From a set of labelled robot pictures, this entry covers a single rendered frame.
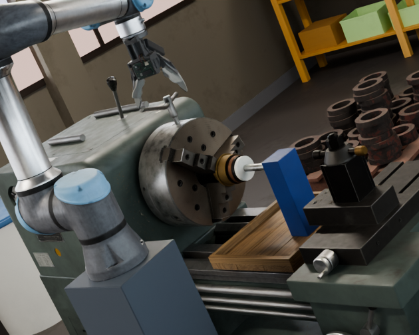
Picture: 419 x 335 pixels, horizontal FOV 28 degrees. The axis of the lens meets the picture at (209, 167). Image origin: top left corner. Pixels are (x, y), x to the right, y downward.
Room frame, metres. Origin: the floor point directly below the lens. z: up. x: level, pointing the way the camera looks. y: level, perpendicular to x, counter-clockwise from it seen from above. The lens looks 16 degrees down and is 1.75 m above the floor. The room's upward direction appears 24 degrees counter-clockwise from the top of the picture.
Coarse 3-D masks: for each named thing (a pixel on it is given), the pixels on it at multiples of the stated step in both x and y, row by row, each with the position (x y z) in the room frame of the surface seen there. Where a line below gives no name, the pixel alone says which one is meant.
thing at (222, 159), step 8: (224, 160) 2.21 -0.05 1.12; (232, 160) 2.19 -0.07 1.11; (216, 168) 2.22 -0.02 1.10; (224, 168) 2.20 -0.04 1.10; (232, 168) 2.18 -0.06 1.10; (216, 176) 2.22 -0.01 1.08; (224, 176) 2.20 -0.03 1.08; (232, 176) 2.18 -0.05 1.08; (224, 184) 2.22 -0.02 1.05; (232, 184) 2.22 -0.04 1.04
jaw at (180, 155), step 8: (168, 152) 2.25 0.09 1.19; (176, 152) 2.24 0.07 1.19; (184, 152) 2.22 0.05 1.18; (192, 152) 2.24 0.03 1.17; (168, 160) 2.24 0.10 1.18; (176, 160) 2.23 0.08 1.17; (184, 160) 2.22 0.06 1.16; (192, 160) 2.23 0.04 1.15; (200, 160) 2.23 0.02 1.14; (208, 160) 2.23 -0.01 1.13; (216, 160) 2.23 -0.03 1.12; (192, 168) 2.25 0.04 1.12; (200, 168) 2.23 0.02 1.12; (208, 168) 2.22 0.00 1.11
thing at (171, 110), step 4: (164, 96) 2.35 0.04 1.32; (168, 96) 2.34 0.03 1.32; (164, 100) 2.34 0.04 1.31; (168, 100) 2.34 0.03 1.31; (172, 104) 2.34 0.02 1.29; (168, 108) 2.34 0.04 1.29; (172, 108) 2.34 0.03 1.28; (172, 112) 2.34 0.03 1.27; (176, 112) 2.34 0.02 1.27; (172, 116) 2.34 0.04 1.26; (176, 116) 2.34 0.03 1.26; (176, 120) 2.34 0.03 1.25; (176, 124) 2.34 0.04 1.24
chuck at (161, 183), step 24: (192, 120) 2.32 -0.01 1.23; (216, 120) 2.38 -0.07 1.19; (168, 144) 2.26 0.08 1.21; (192, 144) 2.30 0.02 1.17; (216, 144) 2.35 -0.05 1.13; (168, 168) 2.23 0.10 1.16; (168, 192) 2.21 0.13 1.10; (192, 192) 2.26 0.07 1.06; (240, 192) 2.36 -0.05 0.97; (168, 216) 2.27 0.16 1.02; (192, 216) 2.23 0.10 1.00
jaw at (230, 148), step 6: (228, 138) 2.38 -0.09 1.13; (234, 138) 2.36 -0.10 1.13; (240, 138) 2.36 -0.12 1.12; (222, 144) 2.37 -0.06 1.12; (228, 144) 2.34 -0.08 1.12; (234, 144) 2.34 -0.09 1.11; (240, 144) 2.35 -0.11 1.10; (222, 150) 2.33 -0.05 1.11; (228, 150) 2.31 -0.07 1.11; (234, 150) 2.31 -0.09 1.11; (240, 150) 2.35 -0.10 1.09; (216, 156) 2.32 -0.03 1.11
